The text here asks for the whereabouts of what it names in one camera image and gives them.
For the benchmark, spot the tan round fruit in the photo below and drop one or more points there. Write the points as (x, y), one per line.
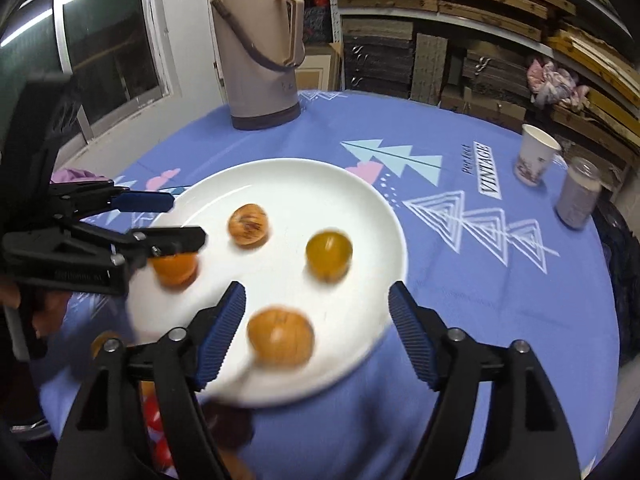
(281, 336)

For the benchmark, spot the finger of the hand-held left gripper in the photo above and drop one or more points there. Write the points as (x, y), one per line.
(170, 240)
(145, 202)

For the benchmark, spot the white metal shelf rack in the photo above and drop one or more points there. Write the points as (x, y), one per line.
(380, 12)

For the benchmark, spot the printed paper cup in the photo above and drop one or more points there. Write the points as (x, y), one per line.
(532, 160)

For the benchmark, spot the pink crumpled cloth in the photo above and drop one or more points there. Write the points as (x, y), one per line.
(550, 80)

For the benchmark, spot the yellow tomato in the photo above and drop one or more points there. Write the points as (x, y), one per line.
(329, 255)

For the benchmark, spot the metal framed window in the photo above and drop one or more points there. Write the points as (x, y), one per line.
(110, 35)

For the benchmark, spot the white plate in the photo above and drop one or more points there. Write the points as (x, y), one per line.
(300, 190)

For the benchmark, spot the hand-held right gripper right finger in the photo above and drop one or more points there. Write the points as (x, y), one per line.
(410, 335)

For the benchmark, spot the grey drink can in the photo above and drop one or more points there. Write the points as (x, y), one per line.
(577, 200)

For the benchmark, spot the dark red tomato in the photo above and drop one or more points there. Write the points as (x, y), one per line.
(230, 425)

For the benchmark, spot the dark jacket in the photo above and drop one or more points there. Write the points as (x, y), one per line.
(620, 270)

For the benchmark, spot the shelf of stacked wooden boards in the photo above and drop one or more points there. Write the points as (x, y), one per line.
(385, 60)

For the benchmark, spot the beige thermos flask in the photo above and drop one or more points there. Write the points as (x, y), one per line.
(255, 85)

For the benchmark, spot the wooden picture frame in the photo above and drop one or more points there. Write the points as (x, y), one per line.
(315, 77)

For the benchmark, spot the person's left hand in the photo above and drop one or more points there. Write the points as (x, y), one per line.
(50, 312)

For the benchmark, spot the red cherry tomato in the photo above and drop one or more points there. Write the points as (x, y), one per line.
(151, 412)
(161, 452)

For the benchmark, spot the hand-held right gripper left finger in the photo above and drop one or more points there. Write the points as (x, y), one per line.
(225, 330)

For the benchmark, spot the purple cloth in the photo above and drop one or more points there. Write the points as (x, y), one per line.
(75, 176)

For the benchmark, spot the orange mottled fruit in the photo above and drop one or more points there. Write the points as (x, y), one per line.
(248, 225)

